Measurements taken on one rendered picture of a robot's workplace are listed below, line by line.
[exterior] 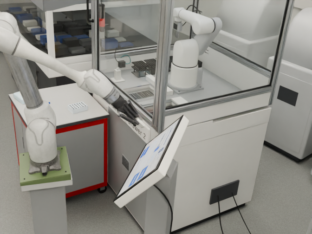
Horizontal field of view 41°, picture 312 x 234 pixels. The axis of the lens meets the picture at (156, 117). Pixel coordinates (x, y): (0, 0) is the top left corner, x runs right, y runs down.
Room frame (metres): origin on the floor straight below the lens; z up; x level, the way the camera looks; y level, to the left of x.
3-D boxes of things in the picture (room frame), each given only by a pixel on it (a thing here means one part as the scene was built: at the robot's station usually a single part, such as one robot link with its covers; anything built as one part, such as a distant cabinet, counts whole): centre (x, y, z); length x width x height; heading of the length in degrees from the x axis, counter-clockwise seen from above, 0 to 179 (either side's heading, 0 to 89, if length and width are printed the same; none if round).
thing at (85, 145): (2.79, 0.76, 0.38); 0.62 x 0.58 x 0.76; 32
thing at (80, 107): (2.72, 0.59, 0.78); 0.12 x 0.08 x 0.04; 129
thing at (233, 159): (2.83, -0.15, 0.40); 1.03 x 0.95 x 0.80; 32
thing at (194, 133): (2.83, -0.15, 0.87); 1.02 x 0.95 x 0.14; 32
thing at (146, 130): (2.34, 0.11, 0.87); 0.29 x 0.02 x 0.11; 32
